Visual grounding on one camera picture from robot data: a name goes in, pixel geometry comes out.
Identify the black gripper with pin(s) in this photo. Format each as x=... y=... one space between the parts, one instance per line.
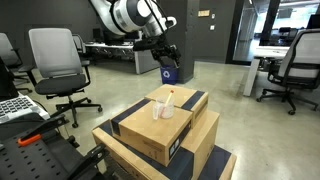
x=165 y=50

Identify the orange capped white marker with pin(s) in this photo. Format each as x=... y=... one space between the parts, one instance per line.
x=168 y=100

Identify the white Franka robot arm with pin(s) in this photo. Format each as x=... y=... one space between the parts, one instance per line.
x=130 y=15

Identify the clear plastic measuring cup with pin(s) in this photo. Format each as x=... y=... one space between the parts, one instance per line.
x=165 y=110

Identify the blue recycling bin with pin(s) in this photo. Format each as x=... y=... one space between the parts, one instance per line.
x=168 y=75

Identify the grey white office desk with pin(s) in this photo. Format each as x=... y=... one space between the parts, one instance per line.
x=143 y=63

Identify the small cardboard box dark tape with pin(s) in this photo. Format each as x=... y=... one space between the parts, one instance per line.
x=186 y=96

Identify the small cardboard box printed label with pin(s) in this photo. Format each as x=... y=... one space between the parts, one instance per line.
x=150 y=133

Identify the large cardboard box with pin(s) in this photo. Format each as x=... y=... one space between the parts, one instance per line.
x=203 y=133

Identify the grey mesh office chair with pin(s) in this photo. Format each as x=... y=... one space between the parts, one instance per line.
x=78 y=43
x=6 y=50
x=55 y=53

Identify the long white office desk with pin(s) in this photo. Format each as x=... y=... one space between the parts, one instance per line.
x=266 y=51

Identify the flat cardboard box dark tape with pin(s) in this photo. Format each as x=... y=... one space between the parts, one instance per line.
x=216 y=163

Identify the black office chair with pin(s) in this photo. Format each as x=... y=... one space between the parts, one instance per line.
x=286 y=33

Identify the silver laptop black keys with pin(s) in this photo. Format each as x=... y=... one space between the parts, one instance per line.
x=16 y=106

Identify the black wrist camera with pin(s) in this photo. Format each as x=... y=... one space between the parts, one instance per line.
x=145 y=45

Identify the white wall switch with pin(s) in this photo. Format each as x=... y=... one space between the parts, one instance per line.
x=212 y=27

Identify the beige wall sign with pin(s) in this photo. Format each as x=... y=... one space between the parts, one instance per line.
x=203 y=13

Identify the small white wall plate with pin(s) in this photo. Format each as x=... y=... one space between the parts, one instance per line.
x=213 y=16

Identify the white mesh black frame chair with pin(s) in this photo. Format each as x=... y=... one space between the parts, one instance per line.
x=303 y=53

